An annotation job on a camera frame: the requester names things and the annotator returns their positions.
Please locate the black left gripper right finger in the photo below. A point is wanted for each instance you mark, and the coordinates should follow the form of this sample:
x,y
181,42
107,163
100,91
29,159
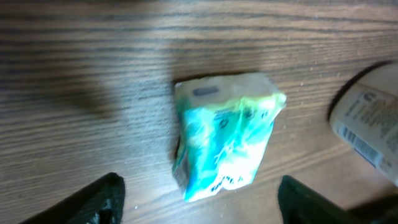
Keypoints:
x,y
299,204

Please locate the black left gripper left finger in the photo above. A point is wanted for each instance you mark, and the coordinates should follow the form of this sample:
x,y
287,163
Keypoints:
x,y
100,202

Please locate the teal white tissue pack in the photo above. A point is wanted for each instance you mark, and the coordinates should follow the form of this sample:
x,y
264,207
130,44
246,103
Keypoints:
x,y
225,125

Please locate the green lid white jar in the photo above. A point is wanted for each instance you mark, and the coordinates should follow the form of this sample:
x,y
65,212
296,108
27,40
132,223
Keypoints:
x,y
363,113

